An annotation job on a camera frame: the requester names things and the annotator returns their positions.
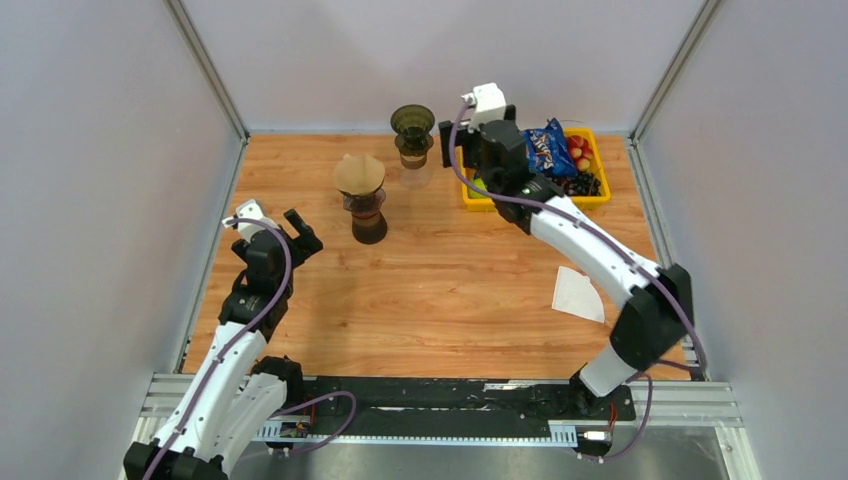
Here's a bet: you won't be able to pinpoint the red-black coffee carafe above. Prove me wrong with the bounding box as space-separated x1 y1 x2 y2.
343 188 388 245

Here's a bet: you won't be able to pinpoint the brown paper coffee filter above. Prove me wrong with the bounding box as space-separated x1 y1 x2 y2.
333 154 386 196

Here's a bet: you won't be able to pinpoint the blue chips bag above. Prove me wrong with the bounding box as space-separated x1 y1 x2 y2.
520 118 578 178

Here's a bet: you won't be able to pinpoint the yellow plastic bin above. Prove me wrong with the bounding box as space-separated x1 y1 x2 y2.
456 127 611 213

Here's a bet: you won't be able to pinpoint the white paper sheet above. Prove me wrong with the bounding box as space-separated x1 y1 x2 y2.
551 266 605 323

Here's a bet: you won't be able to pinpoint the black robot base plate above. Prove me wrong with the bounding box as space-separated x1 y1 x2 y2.
285 376 637 440

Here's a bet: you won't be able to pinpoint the dark purple grape bunch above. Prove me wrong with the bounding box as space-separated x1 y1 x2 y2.
552 172 601 197

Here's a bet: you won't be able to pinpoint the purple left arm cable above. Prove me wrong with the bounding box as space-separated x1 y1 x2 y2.
140 215 358 480

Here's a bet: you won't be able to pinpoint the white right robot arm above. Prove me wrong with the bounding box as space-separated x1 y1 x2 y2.
438 119 694 418

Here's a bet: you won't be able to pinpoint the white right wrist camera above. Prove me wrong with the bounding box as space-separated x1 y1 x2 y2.
461 82 507 132

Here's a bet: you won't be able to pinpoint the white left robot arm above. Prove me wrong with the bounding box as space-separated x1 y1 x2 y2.
123 200 323 479

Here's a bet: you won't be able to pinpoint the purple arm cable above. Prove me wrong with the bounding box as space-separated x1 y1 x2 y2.
448 102 708 464
140 215 358 480

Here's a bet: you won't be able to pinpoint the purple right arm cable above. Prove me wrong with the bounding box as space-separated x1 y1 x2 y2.
448 102 708 464

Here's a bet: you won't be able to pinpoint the aluminium frame rail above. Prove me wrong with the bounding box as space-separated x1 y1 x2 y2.
141 371 760 479

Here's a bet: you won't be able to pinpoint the clear glass with brown sleeve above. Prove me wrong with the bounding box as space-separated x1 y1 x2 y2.
400 155 431 189

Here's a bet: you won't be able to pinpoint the yellow-green lime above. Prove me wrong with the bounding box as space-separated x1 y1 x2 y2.
468 172 487 199

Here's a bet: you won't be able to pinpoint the red-yellow small fruits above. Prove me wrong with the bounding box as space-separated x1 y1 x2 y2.
566 135 595 172

